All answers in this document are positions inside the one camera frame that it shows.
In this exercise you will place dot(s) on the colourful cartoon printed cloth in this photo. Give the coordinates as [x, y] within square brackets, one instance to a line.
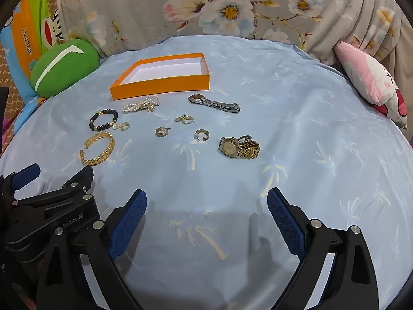
[29, 22]

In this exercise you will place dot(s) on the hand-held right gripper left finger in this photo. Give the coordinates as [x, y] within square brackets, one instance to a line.
[127, 226]

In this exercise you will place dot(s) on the grey floral blanket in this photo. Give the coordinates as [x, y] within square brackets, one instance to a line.
[145, 6]

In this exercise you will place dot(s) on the green pillow with white stripe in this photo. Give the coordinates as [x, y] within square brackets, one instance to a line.
[64, 71]

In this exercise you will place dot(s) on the gold earring with white drop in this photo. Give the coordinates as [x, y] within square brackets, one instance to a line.
[116, 126]

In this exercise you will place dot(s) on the pink plush pillow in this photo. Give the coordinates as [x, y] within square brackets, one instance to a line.
[364, 74]

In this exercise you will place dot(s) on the orange cardboard box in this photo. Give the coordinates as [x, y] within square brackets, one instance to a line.
[161, 88]

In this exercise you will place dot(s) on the silver hoop earring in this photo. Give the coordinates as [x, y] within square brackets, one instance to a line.
[206, 135]

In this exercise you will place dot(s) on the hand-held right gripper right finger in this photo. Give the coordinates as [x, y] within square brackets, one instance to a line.
[285, 222]

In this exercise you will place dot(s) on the silver metal wristwatch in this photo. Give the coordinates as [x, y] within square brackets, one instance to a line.
[216, 104]

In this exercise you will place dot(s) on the brown patterned mat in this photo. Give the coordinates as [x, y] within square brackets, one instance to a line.
[9, 80]

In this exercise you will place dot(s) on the gold metal wristwatch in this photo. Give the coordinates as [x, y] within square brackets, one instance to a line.
[229, 146]

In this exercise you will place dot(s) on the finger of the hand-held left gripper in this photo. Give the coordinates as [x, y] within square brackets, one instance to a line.
[82, 177]
[27, 174]

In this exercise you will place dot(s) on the gold twisted hoop earring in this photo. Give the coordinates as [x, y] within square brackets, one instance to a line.
[158, 131]

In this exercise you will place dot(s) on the gold earring with gold pendant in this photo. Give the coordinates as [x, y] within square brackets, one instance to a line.
[184, 120]

